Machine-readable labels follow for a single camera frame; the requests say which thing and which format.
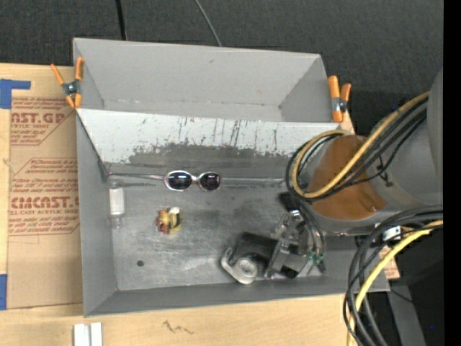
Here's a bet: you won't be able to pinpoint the clear glass mug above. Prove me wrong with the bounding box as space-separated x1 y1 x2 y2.
220 247 259 285

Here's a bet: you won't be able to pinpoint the brown cardboard board, red print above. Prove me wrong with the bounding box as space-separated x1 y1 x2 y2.
0 62 400 310

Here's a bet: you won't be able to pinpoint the black cylinder on white bracket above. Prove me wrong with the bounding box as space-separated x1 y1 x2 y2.
278 192 302 213

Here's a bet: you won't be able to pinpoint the clear plastic bottle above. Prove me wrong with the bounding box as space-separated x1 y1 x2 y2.
108 181 127 230

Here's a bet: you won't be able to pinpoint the yellow, red and white toy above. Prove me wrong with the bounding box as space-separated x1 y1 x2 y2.
155 206 185 235

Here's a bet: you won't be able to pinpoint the black rectangular object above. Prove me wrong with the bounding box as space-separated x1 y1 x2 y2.
232 231 279 267

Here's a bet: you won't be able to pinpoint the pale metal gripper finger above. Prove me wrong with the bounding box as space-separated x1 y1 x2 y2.
265 249 289 280
290 254 313 278

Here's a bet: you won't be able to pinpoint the grey metal bin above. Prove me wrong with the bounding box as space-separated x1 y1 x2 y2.
71 37 392 318

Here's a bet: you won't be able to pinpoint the silver sunglasses with dark lenses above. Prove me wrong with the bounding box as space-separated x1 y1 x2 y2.
164 170 223 192

